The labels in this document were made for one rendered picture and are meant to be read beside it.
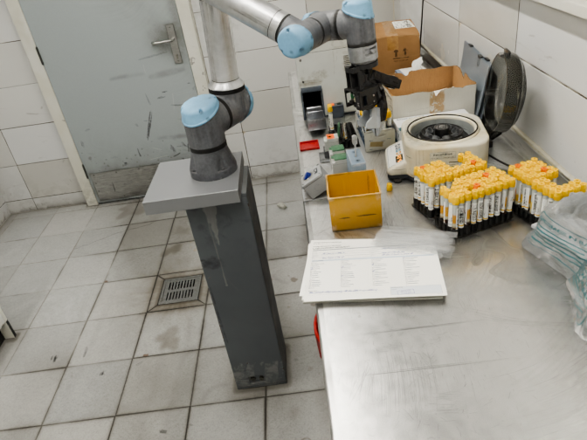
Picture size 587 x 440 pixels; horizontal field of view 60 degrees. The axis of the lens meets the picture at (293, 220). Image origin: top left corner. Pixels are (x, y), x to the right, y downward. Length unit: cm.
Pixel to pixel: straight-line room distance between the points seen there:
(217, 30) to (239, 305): 91
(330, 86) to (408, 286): 110
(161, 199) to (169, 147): 198
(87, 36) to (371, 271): 262
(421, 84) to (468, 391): 133
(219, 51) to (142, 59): 179
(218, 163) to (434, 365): 92
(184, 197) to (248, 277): 39
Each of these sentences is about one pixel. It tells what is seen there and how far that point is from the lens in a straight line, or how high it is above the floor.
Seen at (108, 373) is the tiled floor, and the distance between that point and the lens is 244.
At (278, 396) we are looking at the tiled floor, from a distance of 210.
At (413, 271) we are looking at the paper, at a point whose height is 89.
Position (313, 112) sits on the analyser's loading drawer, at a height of 94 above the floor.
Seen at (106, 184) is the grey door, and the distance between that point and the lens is 376.
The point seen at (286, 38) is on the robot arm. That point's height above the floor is 134.
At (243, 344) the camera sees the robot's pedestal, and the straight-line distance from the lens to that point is 197.
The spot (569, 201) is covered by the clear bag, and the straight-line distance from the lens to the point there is 118.
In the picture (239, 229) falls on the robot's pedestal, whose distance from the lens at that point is 165.
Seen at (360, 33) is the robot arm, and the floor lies 131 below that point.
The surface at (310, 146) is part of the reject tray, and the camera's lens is 181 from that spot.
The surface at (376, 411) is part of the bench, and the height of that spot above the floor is 87.
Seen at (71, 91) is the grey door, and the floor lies 81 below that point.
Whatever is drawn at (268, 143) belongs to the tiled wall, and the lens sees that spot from 352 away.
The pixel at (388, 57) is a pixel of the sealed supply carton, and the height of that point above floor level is 97.
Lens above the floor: 161
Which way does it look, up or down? 32 degrees down
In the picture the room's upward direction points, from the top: 9 degrees counter-clockwise
